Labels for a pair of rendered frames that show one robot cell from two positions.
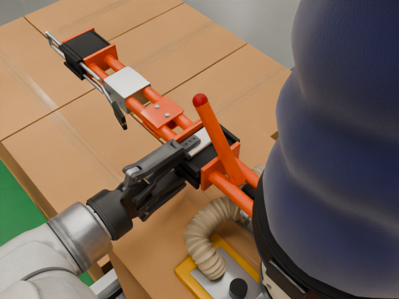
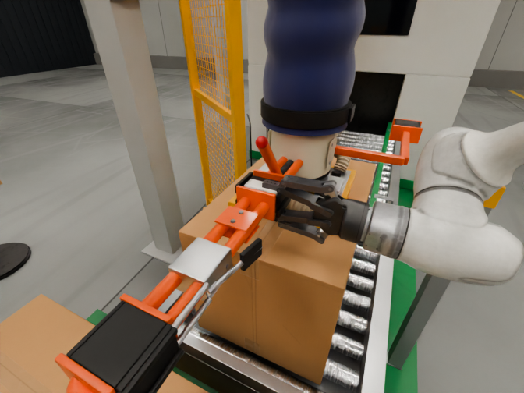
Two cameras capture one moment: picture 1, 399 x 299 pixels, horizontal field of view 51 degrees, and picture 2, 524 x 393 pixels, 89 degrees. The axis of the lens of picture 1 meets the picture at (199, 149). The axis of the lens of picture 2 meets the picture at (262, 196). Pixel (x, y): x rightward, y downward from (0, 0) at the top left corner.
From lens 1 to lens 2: 0.78 m
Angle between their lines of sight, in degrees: 77
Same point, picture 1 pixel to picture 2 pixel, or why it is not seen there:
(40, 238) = (423, 216)
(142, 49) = not seen: outside the picture
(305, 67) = not seen: outside the picture
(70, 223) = (394, 208)
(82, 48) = (136, 338)
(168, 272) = (334, 238)
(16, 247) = (446, 223)
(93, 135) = not seen: outside the picture
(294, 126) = (351, 18)
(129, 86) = (210, 251)
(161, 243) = (319, 249)
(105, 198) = (355, 204)
